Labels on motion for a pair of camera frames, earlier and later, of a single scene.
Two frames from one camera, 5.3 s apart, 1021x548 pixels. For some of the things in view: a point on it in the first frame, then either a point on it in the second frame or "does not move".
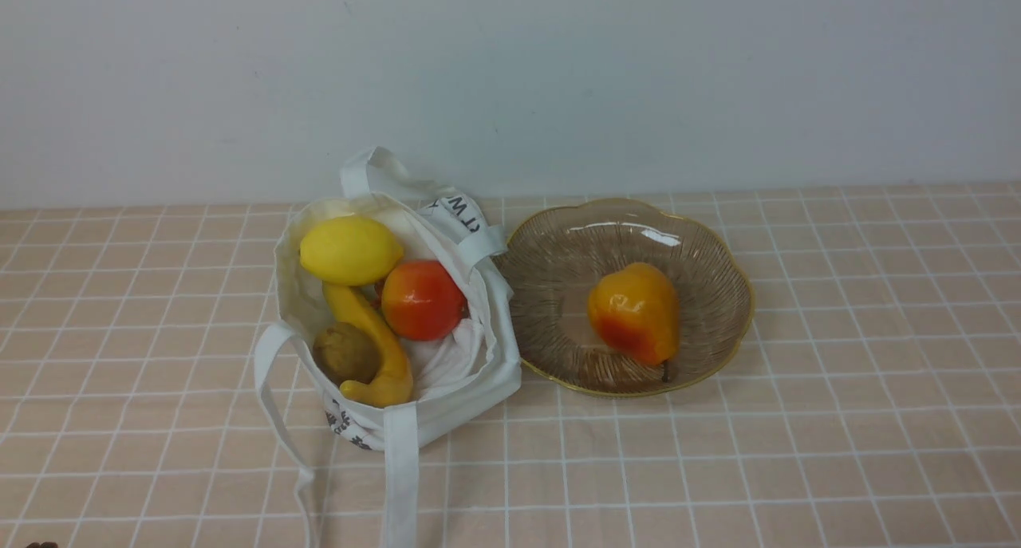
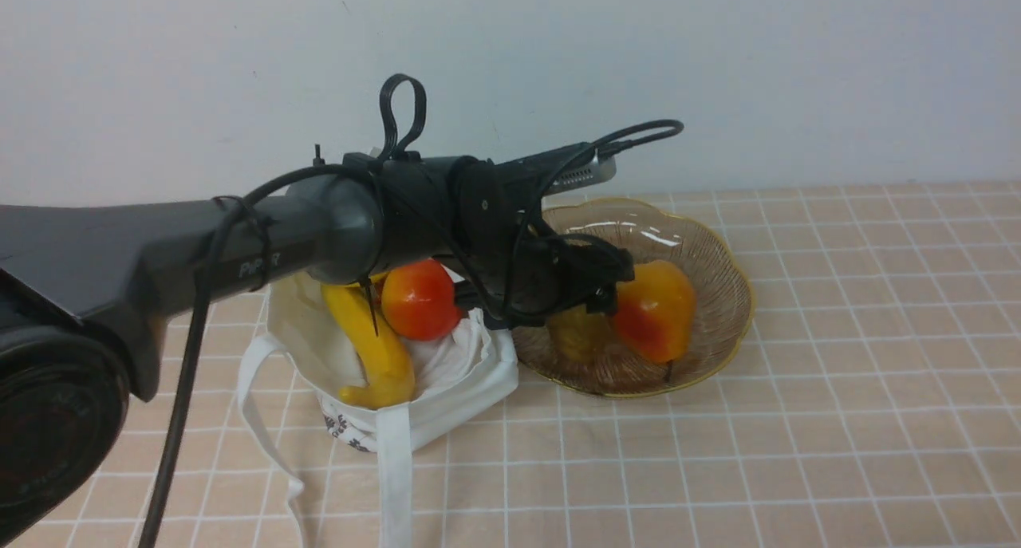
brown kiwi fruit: (344, 352) -> (580, 335)
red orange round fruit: (423, 300) does not move
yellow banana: (392, 384) does not move
